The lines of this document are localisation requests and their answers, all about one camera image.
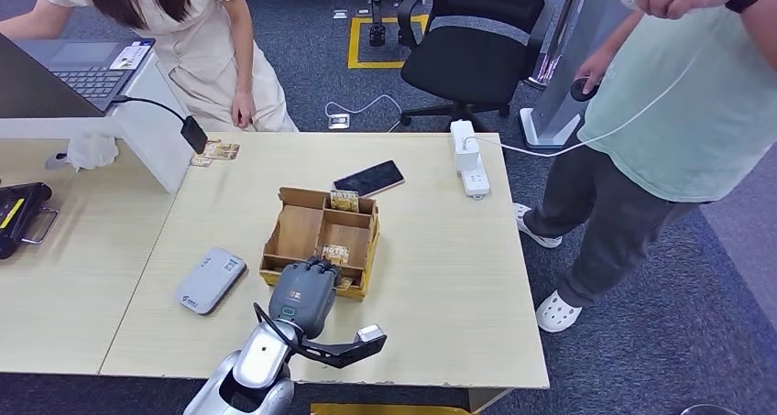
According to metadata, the person's right hand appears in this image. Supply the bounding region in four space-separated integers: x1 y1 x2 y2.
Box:
573 48 616 96

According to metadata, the silver standing panel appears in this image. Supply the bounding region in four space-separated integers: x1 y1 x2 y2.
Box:
519 0 636 154

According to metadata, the white power strip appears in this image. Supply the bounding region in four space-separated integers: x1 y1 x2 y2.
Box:
448 118 492 202

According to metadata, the white counter stand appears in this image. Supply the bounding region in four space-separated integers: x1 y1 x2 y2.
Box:
0 52 197 196

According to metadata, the idle humanoid robot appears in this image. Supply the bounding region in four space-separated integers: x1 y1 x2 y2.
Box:
366 0 426 48

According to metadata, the black smartphone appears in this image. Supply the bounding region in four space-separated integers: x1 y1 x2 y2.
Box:
332 159 407 199

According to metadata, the black controller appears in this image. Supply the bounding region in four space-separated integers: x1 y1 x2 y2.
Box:
569 76 602 104

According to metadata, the black laptop power cable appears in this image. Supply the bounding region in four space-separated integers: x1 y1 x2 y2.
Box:
111 95 187 126

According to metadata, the yellow floor tape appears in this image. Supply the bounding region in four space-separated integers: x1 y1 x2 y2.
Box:
310 403 472 415
346 12 431 70

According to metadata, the wooden table leg panel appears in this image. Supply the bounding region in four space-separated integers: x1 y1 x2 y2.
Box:
467 388 512 415

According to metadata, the crumpled white tissue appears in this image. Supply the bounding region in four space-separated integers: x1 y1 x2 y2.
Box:
65 134 120 172

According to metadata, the grey laptop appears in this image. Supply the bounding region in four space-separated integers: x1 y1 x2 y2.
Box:
0 32 157 120

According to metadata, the wooden organizer box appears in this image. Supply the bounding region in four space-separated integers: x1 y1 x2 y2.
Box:
258 185 382 303

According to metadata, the white plug charger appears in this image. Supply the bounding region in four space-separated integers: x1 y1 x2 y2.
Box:
453 135 482 172

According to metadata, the person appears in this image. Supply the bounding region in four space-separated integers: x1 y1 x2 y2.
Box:
514 0 777 334
0 0 300 135

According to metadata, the black device with yellow stripe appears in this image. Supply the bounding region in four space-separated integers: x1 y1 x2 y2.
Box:
0 181 60 262

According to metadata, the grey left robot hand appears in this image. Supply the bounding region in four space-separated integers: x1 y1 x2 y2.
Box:
268 256 340 342

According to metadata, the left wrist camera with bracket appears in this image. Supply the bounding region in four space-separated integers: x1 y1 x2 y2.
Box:
253 302 389 370

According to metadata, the black office chair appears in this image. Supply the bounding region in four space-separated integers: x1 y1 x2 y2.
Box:
397 0 553 135

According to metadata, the grey card reader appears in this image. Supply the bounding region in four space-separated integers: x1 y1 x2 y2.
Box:
175 246 249 317

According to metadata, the black laptop power brick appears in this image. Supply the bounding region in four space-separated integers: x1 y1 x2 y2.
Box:
180 115 210 156

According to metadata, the white floor cable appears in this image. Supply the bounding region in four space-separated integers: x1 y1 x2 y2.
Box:
323 92 406 135

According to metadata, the white charger cable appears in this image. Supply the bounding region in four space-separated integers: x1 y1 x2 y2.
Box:
464 41 708 158

